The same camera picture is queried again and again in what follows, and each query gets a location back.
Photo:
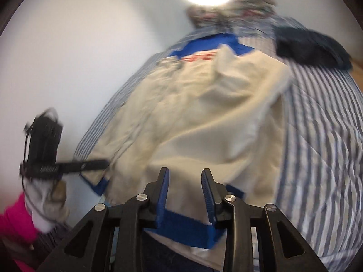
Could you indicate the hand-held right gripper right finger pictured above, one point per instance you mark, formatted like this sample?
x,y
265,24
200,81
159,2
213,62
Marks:
x,y
208,195

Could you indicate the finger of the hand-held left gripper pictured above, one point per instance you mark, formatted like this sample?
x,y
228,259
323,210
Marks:
x,y
85,165

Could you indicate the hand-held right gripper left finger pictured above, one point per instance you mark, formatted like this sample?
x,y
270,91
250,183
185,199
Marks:
x,y
163,198

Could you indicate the cream and blue jacket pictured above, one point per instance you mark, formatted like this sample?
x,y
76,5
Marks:
x,y
198,119

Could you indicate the person's left forearm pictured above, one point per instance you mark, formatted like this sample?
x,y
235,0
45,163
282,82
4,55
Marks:
x,y
14,221

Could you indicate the dark folded clothes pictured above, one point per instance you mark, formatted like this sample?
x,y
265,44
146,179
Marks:
x,y
309,46

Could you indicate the person's left hand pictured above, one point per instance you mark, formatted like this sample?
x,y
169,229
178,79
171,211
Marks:
x,y
48,204

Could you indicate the grey striped cloth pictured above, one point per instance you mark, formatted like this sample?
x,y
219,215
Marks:
x,y
49,240

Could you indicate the blue white striped blanket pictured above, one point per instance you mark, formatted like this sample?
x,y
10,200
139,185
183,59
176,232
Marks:
x,y
320,119

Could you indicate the folded floral quilt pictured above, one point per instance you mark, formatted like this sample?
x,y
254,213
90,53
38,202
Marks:
x,y
204,15

